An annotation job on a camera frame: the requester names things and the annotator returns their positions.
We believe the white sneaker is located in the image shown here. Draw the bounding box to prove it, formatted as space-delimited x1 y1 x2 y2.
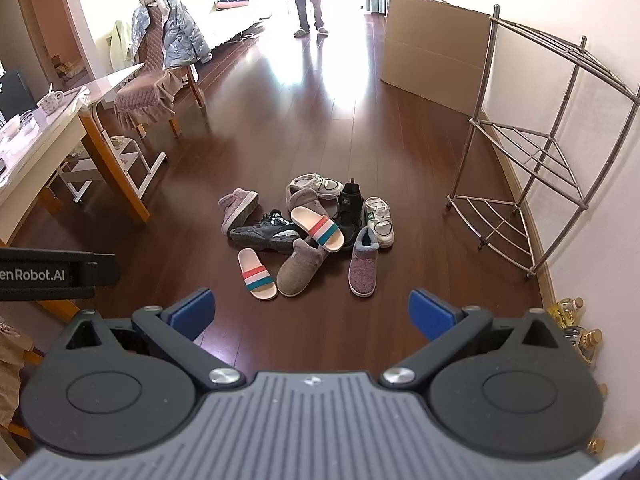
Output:
291 174 346 199
363 196 395 249

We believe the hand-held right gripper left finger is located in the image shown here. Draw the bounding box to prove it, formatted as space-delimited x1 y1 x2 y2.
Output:
64 287 247 396

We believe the metal corner shoe rack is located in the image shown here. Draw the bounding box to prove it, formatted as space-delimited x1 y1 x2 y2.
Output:
446 4 640 277

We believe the tan cloth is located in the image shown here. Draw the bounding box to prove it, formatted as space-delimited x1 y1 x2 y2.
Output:
0 317 38 396

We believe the cardboard sheet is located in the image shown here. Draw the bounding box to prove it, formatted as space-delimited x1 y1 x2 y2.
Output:
381 0 493 117

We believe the striped slide sandal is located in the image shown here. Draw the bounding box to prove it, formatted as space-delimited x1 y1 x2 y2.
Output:
291 206 346 253
237 248 278 301

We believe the silver puffer jacket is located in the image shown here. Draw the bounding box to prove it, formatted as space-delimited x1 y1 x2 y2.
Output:
131 0 212 68

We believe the yellow cooking oil bottle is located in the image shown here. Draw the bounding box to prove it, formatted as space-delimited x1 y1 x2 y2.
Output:
547 296 586 331

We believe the chair with quilted brown cover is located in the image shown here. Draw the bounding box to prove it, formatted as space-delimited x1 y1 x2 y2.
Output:
114 0 206 139

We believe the white sofa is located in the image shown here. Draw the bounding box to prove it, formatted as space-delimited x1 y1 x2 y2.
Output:
187 0 273 51

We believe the purple knit slipper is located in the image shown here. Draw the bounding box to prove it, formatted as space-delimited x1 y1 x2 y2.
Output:
348 226 384 298
218 187 260 236

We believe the black high-top sneaker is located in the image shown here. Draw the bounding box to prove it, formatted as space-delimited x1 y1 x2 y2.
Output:
336 178 367 252

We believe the patterned mug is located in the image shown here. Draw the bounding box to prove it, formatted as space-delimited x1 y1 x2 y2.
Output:
38 89 65 112

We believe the brown fleece slipper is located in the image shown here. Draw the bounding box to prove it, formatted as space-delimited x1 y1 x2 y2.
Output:
285 185 342 222
276 238 332 298

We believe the pale garment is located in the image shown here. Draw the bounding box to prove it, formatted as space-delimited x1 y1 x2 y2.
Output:
109 20 136 68

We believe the black monitor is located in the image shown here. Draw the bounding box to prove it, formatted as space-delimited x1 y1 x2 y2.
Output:
0 70 38 123

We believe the white-topped wooden table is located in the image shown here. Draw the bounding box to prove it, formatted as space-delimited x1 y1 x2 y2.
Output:
0 64 151 246

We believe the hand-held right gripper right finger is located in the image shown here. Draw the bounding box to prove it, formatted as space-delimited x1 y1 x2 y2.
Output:
378 287 562 395

